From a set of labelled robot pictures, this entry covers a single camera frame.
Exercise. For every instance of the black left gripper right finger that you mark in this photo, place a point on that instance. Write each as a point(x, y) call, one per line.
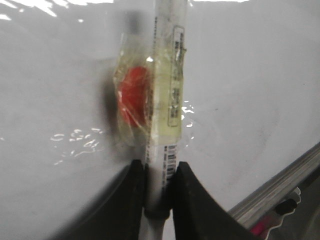
point(197, 216)

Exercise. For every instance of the white whiteboard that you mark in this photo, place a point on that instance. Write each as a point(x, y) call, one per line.
point(251, 100)

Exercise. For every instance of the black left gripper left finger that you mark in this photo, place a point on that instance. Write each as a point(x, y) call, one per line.
point(116, 214)

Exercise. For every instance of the red round magnet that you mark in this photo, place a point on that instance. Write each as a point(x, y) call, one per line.
point(131, 96)

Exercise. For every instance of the white black whiteboard marker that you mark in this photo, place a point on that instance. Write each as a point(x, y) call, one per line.
point(164, 114)

